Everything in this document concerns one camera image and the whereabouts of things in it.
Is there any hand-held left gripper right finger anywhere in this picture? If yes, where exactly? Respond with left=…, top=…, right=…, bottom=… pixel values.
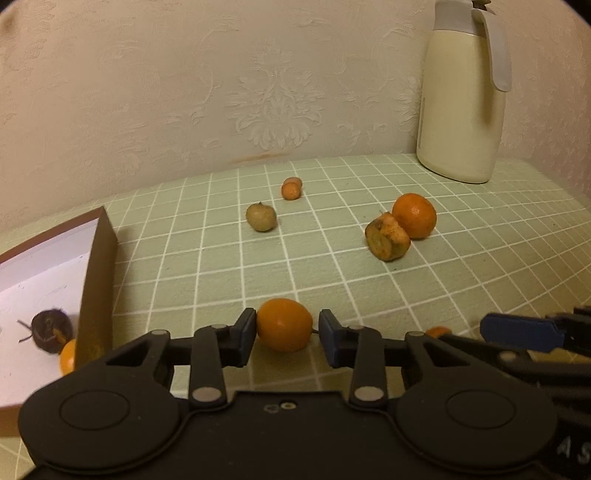
left=318, top=309, right=469, bottom=409

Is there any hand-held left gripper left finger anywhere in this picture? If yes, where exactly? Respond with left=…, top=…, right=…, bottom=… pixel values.
left=104, top=307, right=258, bottom=409

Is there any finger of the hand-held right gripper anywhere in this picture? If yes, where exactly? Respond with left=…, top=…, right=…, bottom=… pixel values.
left=438, top=334, right=561, bottom=388
left=480, top=309, right=591, bottom=356

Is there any green-brown round fruit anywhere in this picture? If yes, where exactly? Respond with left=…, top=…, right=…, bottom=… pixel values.
left=246, top=202, right=278, bottom=232

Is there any dark brown fruit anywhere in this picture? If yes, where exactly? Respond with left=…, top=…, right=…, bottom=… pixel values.
left=17, top=310, right=74, bottom=355

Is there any brown cardboard box tray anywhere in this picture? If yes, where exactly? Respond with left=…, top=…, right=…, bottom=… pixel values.
left=0, top=206, right=118, bottom=437

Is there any green checked tablecloth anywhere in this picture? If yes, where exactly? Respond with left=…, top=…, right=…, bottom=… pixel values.
left=0, top=154, right=591, bottom=480

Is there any brown-orange fruit piece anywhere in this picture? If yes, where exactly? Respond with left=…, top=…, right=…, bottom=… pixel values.
left=365, top=212, right=411, bottom=262

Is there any orange tangerine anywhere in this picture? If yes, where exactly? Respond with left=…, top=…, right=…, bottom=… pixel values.
left=392, top=193, right=437, bottom=240

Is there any cream thermos jug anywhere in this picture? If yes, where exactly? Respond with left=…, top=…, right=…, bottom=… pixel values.
left=416, top=0, right=512, bottom=184

